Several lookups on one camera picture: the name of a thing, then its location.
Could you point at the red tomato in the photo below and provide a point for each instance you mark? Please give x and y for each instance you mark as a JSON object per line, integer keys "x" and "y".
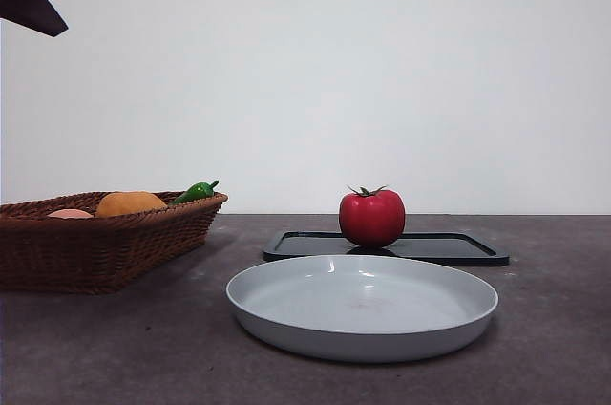
{"x": 372, "y": 219}

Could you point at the pale brown egg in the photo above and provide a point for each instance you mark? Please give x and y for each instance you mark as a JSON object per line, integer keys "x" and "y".
{"x": 69, "y": 214}

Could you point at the green chili pepper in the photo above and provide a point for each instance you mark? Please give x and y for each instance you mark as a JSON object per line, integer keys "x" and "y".
{"x": 193, "y": 193}

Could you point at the brown wicker basket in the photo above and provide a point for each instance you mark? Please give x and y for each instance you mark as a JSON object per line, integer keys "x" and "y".
{"x": 95, "y": 257}

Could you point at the black rectangular tray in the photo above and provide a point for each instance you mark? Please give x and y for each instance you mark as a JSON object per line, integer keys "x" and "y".
{"x": 453, "y": 247}

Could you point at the white round plate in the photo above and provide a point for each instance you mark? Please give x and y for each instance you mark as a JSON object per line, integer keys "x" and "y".
{"x": 363, "y": 309}

